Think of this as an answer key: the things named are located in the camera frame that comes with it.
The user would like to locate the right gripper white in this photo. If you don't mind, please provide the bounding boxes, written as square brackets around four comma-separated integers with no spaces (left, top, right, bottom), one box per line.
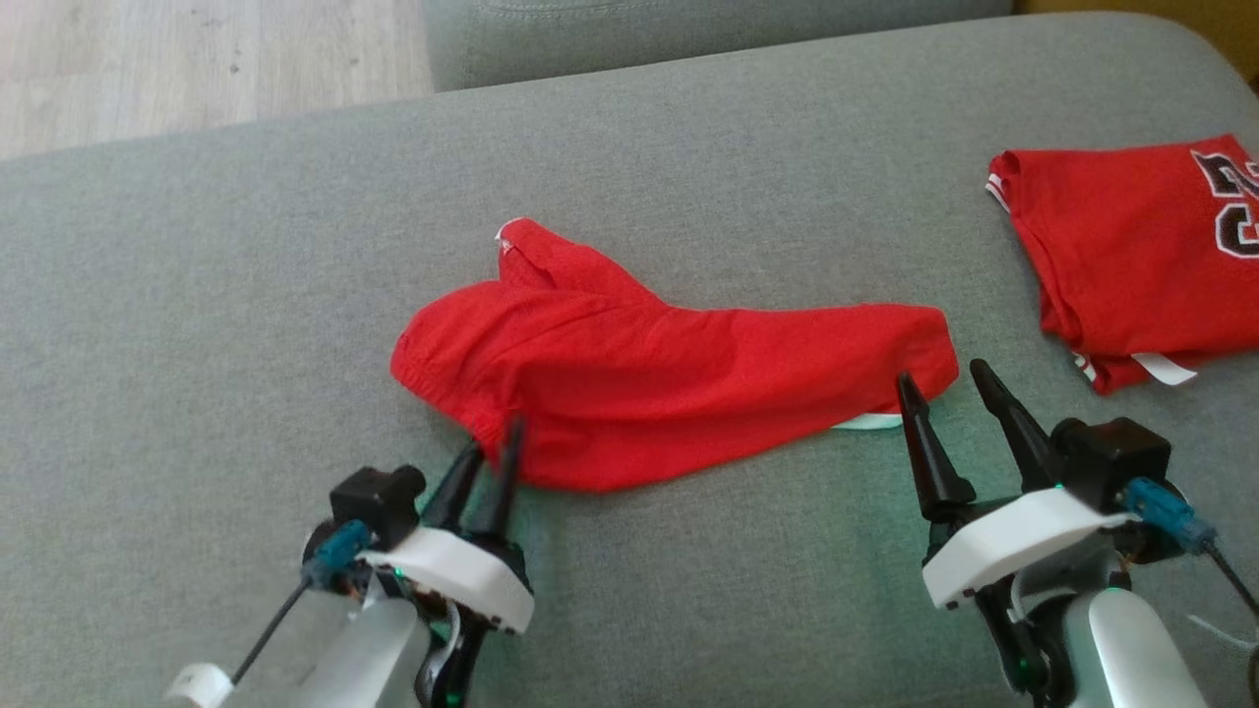
[894,358,1134,708]

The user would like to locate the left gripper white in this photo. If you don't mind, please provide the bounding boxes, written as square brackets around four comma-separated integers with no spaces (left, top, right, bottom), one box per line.
[357,414,537,708]

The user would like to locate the red mesh shorts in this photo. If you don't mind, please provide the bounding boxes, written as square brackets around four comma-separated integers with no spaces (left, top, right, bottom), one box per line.
[390,217,961,494]

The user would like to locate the red white basketball jersey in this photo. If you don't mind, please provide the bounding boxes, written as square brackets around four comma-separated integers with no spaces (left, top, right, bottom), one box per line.
[987,135,1259,396]

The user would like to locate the large grey sofa seat cushion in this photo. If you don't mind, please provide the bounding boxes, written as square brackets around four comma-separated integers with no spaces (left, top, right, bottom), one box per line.
[0,12,1259,708]

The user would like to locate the small grey sofa cushion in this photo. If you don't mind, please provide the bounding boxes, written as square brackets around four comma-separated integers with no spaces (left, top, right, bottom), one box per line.
[421,0,1016,94]

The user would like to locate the right black cable teal plug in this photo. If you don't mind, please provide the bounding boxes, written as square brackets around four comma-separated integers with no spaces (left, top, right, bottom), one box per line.
[1121,478,1259,620]

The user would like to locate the white cable tag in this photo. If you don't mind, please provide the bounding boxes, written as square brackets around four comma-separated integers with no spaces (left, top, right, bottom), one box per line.
[162,663,235,708]

